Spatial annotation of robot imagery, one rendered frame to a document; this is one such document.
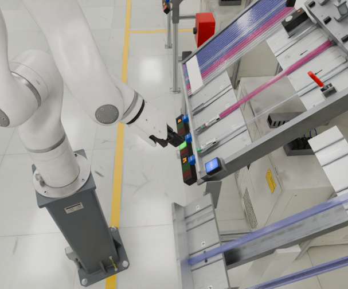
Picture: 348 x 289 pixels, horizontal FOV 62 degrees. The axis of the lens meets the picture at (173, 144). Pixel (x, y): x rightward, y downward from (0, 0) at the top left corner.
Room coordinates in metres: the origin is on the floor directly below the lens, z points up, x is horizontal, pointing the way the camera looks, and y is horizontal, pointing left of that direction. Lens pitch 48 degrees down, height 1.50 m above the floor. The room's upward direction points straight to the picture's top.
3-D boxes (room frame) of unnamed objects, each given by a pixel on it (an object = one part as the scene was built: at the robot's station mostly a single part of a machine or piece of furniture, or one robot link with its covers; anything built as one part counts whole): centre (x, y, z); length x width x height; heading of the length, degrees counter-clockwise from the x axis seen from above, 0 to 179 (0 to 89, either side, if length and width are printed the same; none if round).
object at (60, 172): (0.59, 0.38, 0.79); 0.19 x 0.19 x 0.18
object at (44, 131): (0.62, 0.37, 1.00); 0.19 x 0.12 x 0.24; 166
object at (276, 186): (0.96, -0.70, 0.31); 0.70 x 0.65 x 0.62; 4
